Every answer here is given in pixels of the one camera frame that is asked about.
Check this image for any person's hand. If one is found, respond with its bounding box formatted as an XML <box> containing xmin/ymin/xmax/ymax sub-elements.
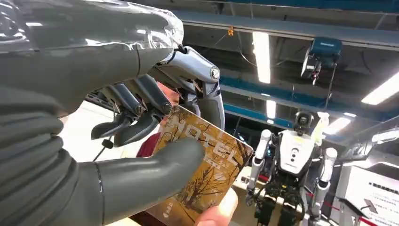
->
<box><xmin>194</xmin><ymin>187</ymin><xmax>239</xmax><ymax>226</ymax></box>

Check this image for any white humanoid robot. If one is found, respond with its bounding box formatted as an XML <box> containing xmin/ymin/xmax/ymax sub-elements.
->
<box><xmin>245</xmin><ymin>111</ymin><xmax>339</xmax><ymax>226</ymax></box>

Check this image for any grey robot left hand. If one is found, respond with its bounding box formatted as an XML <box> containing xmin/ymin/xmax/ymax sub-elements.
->
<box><xmin>0</xmin><ymin>0</ymin><xmax>226</xmax><ymax>226</ymax></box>

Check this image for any long ceiling light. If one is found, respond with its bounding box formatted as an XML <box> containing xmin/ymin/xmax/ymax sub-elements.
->
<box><xmin>252</xmin><ymin>31</ymin><xmax>272</xmax><ymax>85</ymax></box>
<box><xmin>265</xmin><ymin>99</ymin><xmax>277</xmax><ymax>120</ymax></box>
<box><xmin>361</xmin><ymin>71</ymin><xmax>399</xmax><ymax>106</ymax></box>
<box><xmin>323</xmin><ymin>116</ymin><xmax>352</xmax><ymax>135</ymax></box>

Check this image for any golden hotel card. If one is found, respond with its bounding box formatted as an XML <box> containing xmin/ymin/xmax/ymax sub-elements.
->
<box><xmin>145</xmin><ymin>105</ymin><xmax>254</xmax><ymax>226</ymax></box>

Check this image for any person across the desk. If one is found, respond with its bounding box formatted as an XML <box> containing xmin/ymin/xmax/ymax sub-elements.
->
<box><xmin>136</xmin><ymin>81</ymin><xmax>181</xmax><ymax>159</ymax></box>

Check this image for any white printed sign board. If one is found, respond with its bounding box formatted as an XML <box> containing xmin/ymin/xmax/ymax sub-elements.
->
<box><xmin>329</xmin><ymin>164</ymin><xmax>399</xmax><ymax>226</ymax></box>

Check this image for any blue ceiling hoist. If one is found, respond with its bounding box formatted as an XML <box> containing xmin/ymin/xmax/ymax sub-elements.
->
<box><xmin>300</xmin><ymin>37</ymin><xmax>343</xmax><ymax>85</ymax></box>

